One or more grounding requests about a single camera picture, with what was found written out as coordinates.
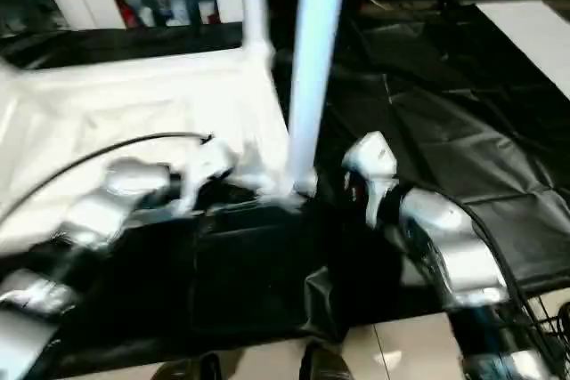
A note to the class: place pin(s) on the white plastic table leg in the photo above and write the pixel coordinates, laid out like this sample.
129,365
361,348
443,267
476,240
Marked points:
255,2
313,68

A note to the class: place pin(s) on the white plastic table top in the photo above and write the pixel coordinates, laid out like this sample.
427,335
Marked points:
134,104

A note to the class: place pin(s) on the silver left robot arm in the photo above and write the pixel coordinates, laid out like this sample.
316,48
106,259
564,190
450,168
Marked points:
89,220

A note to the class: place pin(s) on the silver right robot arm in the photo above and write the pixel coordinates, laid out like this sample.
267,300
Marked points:
454,255

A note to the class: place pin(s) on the black plastic mat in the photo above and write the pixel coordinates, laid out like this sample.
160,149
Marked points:
445,122

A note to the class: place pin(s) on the person's black shoes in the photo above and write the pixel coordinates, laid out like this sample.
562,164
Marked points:
189,368
325,362

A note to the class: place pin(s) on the white flat board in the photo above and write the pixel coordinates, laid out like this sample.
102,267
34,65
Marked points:
534,37

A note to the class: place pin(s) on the red bottle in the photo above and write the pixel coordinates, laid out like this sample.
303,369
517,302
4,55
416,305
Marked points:
129,13

